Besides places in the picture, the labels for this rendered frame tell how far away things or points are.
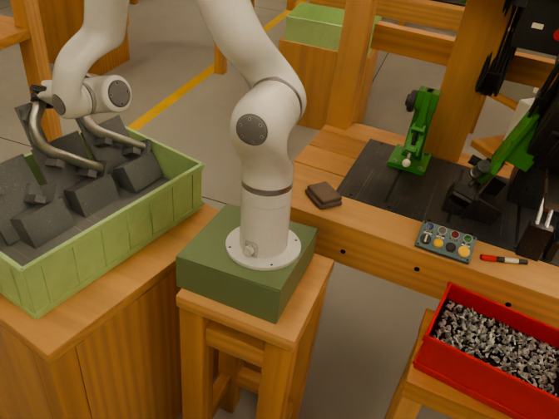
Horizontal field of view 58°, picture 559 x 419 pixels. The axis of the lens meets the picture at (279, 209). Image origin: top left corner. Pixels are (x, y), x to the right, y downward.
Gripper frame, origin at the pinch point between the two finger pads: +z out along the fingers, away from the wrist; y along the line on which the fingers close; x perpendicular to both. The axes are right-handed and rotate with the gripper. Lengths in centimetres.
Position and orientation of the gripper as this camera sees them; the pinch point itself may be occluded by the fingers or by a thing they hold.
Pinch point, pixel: (43, 99)
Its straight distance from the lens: 150.2
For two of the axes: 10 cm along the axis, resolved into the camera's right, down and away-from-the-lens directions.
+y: -5.3, -3.0, -8.0
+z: -8.2, -0.8, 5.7
